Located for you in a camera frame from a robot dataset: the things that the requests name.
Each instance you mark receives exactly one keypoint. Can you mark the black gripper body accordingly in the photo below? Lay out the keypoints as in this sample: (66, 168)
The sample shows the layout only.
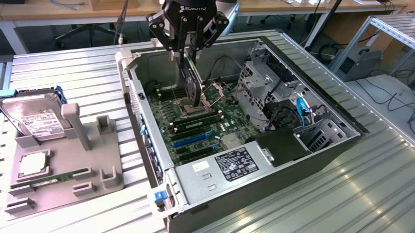
(190, 9)

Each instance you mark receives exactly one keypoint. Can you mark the green graphics card black shroud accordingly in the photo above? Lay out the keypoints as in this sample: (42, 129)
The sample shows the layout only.
(194, 85)

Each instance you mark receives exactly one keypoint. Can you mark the black office chair base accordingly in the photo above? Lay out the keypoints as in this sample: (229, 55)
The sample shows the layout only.
(280, 17)
(94, 30)

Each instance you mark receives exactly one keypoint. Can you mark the wooden box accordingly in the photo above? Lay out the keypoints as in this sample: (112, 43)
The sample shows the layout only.
(108, 3)

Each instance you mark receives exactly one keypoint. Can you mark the black RAM slot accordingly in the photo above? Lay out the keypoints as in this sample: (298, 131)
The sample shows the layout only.
(166, 88)
(193, 116)
(197, 122)
(196, 119)
(168, 94)

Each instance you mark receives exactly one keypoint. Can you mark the thin metal locking lever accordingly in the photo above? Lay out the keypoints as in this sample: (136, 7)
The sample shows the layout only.
(174, 92)

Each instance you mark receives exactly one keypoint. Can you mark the open metal socket cover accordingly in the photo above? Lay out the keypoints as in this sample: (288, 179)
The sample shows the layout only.
(216, 93)

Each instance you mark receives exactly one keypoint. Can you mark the green motherboard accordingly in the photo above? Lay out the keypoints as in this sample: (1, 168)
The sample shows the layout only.
(160, 111)

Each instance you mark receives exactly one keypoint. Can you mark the silver metal disk bay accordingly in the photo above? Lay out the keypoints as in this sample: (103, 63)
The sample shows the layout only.
(292, 91)

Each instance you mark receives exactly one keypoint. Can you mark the CPU socket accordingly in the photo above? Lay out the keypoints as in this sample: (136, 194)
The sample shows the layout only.
(194, 112)

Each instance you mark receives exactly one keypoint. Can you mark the black slanted pole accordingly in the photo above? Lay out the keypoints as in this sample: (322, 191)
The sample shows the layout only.
(334, 7)

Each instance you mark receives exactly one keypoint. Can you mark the blue plastic disk caddy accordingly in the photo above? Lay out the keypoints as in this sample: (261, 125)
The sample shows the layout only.
(62, 93)

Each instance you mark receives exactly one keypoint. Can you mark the dark RAM stick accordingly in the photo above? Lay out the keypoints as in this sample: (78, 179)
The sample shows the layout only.
(200, 125)

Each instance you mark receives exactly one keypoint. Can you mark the black expansion slot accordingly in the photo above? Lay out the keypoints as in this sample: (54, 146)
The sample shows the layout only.
(194, 153)
(190, 135)
(198, 157)

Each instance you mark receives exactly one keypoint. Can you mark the blue expansion slot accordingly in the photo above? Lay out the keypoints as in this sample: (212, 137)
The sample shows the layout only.
(192, 141)

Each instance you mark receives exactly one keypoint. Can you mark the silver chipset heatsink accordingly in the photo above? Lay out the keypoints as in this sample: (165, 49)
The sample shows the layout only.
(232, 142)

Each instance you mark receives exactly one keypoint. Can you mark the silver hard disk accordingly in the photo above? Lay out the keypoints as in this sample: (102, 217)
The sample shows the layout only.
(35, 114)

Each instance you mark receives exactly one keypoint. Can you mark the grey parts rack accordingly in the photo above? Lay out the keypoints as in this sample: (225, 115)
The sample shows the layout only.
(65, 165)

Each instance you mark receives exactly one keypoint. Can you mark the grey power supply unit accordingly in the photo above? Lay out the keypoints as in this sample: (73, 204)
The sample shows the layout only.
(201, 184)

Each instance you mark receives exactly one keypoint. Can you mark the silver CPU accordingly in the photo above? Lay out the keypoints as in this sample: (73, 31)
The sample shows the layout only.
(33, 163)

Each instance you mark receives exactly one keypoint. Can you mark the open black PC case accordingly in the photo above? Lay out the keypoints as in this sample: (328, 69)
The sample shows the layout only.
(260, 189)

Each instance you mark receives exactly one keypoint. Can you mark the blue plastic latch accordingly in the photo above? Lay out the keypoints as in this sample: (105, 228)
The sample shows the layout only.
(161, 196)

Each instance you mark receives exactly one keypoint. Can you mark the green RAM stick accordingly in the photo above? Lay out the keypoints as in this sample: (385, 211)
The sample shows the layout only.
(49, 180)

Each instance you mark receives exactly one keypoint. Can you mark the wooden desk white frame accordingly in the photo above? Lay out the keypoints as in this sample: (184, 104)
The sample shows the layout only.
(39, 12)
(357, 7)

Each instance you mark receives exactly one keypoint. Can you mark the black plastic duct cover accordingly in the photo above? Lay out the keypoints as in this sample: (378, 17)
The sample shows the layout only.
(280, 145)

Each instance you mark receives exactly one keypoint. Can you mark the aluminium profile frame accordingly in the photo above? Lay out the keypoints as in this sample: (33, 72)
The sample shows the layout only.
(389, 26)

